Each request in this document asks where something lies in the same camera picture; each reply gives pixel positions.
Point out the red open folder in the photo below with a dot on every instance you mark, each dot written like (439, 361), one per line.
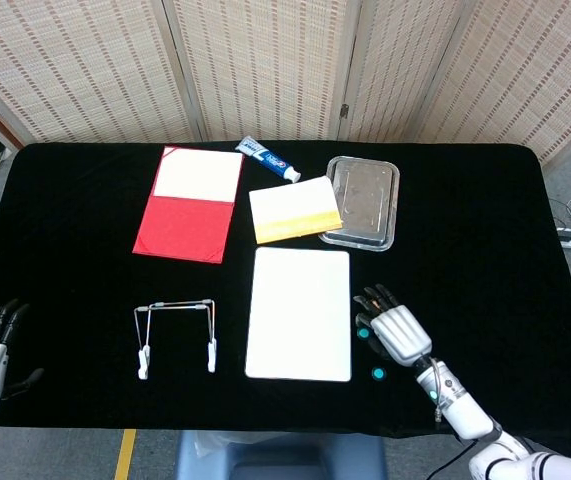
(185, 225)

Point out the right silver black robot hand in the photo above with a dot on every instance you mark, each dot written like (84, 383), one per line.
(400, 332)

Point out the woven folding screen panel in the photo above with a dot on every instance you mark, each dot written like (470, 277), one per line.
(395, 65)
(530, 65)
(65, 65)
(265, 65)

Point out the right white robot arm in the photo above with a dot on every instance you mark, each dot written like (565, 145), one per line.
(465, 415)

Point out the yellow white Lexicon notebook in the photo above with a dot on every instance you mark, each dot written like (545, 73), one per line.
(290, 205)

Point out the round blue magnet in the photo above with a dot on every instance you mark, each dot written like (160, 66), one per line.
(378, 373)
(363, 334)

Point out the black velvet tablecloth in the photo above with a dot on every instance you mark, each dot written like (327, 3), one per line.
(90, 300)

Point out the shiny metal tray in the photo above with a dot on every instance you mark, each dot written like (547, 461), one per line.
(370, 200)

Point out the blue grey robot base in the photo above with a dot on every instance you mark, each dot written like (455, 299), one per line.
(285, 455)

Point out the white magnetic board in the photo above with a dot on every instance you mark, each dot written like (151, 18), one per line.
(295, 315)

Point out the metal screen hinge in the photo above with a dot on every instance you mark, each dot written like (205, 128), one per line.
(344, 111)

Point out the blue white toothpaste tube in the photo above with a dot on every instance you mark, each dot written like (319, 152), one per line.
(270, 160)

